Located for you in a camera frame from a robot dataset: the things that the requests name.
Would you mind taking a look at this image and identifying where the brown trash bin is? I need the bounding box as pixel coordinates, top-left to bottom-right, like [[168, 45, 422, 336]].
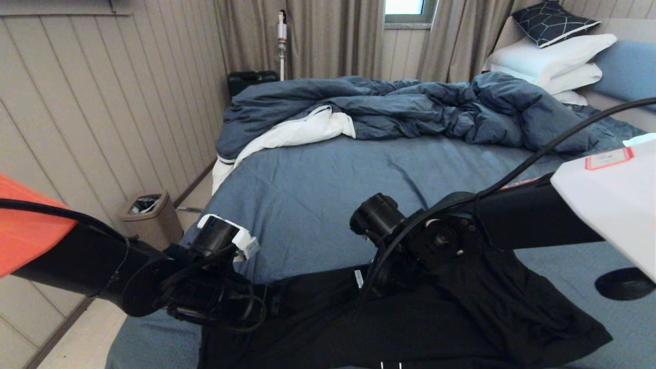
[[119, 191, 184, 252]]

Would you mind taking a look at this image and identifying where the black bin liner bag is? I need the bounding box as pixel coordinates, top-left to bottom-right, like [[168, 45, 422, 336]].
[[128, 195, 161, 215]]

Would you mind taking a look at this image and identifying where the white stick vacuum cleaner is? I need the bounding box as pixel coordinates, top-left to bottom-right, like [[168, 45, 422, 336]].
[[277, 9, 288, 81]]

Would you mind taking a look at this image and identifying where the black hard case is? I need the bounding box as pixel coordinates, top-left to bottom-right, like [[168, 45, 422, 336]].
[[227, 70, 280, 97]]

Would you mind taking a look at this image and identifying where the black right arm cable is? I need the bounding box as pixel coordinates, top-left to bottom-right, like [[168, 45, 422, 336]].
[[359, 96, 656, 302]]

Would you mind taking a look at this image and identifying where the beige upholstered bed frame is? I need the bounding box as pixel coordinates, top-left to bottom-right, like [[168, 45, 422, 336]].
[[483, 14, 656, 134]]

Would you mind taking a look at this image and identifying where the dark patterned pillow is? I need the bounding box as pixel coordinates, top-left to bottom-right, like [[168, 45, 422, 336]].
[[511, 1, 601, 48]]

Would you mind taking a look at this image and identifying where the black moon print T-shirt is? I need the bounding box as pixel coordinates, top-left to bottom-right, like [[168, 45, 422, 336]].
[[197, 249, 613, 369]]

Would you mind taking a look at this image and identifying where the white sheet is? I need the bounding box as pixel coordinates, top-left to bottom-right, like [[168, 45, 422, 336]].
[[211, 105, 356, 197]]

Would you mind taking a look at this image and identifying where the white cloth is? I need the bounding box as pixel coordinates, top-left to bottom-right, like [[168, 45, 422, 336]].
[[623, 132, 656, 147]]

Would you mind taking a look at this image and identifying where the blue headboard cushion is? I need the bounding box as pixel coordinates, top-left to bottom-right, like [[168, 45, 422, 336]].
[[593, 39, 656, 112]]

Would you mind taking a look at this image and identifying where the blue bed sheet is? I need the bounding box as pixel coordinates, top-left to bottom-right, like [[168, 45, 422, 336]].
[[105, 104, 656, 369]]

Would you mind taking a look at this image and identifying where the white pillow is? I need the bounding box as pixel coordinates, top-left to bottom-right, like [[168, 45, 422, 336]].
[[486, 33, 618, 81], [552, 90, 589, 106], [489, 62, 603, 95]]

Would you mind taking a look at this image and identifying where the beige curtain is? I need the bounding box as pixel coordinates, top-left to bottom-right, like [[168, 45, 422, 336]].
[[213, 0, 385, 81], [416, 0, 539, 84]]

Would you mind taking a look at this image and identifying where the crumpled blue duvet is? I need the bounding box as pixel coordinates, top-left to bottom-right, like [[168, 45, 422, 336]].
[[215, 71, 600, 160]]

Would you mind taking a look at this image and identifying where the grey framed window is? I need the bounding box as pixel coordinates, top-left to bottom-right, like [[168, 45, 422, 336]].
[[383, 0, 439, 25]]

